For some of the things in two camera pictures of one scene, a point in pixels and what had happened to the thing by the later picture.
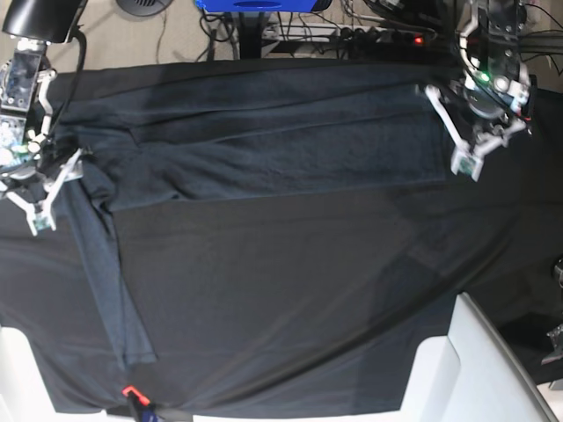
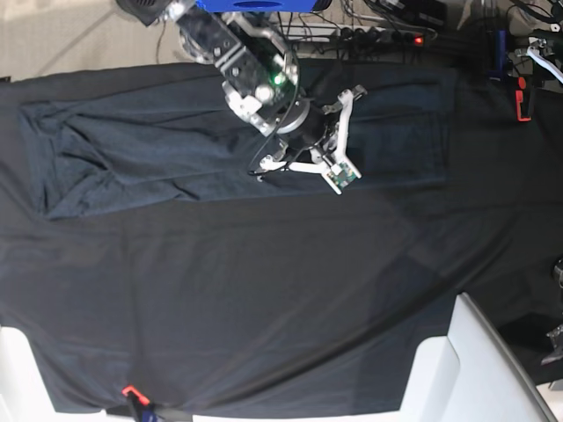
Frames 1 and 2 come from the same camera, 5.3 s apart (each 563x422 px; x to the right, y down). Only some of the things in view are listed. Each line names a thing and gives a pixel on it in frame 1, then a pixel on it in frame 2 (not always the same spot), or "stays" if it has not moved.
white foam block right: (470, 375) stays
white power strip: (343, 33) stays
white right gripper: (467, 156) → (545, 62)
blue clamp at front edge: (141, 404) stays
